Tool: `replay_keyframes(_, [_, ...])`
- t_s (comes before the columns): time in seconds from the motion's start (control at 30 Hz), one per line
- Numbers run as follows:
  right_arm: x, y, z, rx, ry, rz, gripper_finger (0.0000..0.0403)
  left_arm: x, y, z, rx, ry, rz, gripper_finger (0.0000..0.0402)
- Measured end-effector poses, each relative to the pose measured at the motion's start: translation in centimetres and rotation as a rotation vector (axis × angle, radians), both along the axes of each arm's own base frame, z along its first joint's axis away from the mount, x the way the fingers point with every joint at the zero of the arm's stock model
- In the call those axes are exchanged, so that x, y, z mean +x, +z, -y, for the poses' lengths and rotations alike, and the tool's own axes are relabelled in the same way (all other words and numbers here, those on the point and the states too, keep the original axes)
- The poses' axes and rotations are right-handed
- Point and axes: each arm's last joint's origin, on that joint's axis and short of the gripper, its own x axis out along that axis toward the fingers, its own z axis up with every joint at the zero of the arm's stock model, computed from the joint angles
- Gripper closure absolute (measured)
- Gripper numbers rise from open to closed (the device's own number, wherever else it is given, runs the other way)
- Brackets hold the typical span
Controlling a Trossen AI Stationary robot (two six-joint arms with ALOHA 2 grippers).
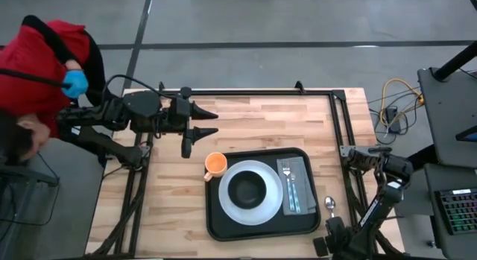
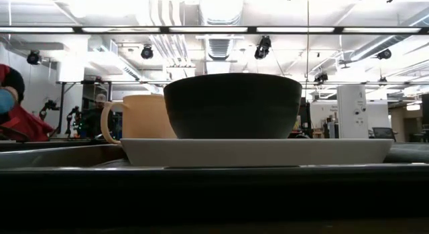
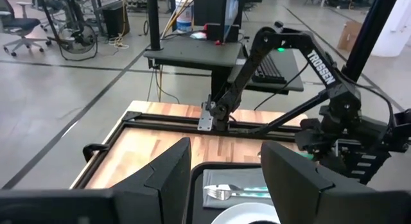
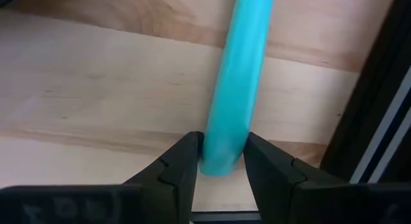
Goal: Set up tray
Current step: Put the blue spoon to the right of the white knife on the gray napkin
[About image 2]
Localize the black metal frame stand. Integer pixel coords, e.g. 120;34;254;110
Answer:
56;80;113;136

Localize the grey office chair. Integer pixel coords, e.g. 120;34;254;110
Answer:
371;126;399;142

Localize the black bowl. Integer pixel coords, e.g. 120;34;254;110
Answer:
163;72;303;139

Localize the white plate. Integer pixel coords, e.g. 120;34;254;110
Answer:
119;137;394;168

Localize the silver ceiling duct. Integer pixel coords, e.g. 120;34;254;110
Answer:
197;0;245;60

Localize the white pillar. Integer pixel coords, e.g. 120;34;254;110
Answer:
336;84;369;139

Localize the overhead light bar frame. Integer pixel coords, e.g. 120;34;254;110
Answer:
0;25;429;35

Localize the person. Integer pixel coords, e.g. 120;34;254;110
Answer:
0;63;55;143
82;93;115;139

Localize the beige mug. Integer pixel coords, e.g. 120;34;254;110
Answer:
100;94;178;145

